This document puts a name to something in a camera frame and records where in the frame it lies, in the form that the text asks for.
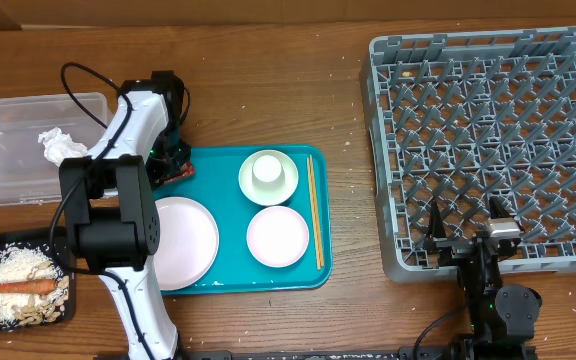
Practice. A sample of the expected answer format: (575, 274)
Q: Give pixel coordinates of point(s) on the teal serving tray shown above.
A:
(234, 270)

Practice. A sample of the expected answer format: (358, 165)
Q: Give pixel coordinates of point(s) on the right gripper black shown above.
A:
(454, 249)

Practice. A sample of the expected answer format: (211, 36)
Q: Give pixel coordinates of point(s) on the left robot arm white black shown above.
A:
(110, 213)

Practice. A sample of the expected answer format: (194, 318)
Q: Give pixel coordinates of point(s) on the grey dishwasher rack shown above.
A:
(455, 119)

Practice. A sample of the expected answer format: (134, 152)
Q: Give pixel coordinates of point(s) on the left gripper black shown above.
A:
(157, 171)

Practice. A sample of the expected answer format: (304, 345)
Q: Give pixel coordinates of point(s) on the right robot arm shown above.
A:
(502, 317)

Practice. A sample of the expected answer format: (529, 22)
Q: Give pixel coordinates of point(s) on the right wooden chopstick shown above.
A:
(321, 243)

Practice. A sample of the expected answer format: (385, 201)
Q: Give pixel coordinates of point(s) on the red ketchup packet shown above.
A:
(186, 170)

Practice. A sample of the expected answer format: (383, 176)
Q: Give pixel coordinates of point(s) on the clear plastic bin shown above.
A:
(26, 176)

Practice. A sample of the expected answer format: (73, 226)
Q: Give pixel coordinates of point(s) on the white napkin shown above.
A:
(59, 146)

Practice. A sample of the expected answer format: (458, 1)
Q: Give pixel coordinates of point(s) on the left wooden chopstick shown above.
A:
(314, 211)

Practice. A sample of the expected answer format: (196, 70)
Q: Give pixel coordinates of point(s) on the pale green saucer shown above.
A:
(291, 179)

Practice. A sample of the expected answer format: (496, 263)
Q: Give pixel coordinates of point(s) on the wooden chopstick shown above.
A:
(321, 243)
(314, 211)

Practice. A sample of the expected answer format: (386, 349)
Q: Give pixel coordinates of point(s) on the white cup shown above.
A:
(267, 175)

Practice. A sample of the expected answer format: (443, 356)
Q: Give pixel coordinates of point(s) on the small pink plate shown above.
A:
(277, 236)

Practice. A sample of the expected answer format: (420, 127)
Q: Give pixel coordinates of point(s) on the rice and peanuts pile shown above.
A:
(20, 263)

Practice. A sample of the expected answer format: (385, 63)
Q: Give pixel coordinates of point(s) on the large pink plate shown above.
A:
(189, 242)

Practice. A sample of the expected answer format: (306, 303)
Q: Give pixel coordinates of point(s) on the orange carrot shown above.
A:
(35, 287)

